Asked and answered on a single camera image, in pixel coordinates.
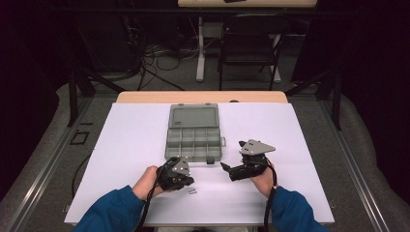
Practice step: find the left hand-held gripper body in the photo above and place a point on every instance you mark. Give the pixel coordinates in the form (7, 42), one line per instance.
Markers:
(174, 175)

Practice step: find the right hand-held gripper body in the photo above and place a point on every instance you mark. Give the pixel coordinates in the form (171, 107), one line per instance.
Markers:
(254, 147)

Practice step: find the grey plastic compartment box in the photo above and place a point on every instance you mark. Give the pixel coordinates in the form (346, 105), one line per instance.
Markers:
(193, 141)

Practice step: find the person's left hand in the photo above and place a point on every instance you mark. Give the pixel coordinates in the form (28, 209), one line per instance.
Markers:
(145, 185)

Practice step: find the person's right hand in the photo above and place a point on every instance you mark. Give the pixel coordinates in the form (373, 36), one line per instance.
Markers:
(266, 183)

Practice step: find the white table board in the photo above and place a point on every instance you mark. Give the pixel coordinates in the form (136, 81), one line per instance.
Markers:
(129, 135)

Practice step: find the wooden table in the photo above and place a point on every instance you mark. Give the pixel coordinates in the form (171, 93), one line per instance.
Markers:
(199, 96)

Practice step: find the white-legged wooden desk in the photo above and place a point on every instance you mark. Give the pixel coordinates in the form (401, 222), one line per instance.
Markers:
(200, 58)

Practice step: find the black metal stand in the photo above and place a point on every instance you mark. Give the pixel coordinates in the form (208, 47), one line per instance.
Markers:
(336, 96)
(73, 96)

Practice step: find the black folding chair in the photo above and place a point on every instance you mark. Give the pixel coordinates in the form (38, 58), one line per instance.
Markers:
(248, 35)

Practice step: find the black flat device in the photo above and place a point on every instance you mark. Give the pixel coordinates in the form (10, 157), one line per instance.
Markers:
(234, 1)

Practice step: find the black horizontal bar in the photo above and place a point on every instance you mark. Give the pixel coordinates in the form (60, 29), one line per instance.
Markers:
(129, 11)

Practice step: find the aluminium floor rail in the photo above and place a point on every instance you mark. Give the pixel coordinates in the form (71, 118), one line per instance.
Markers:
(354, 174)
(42, 174)

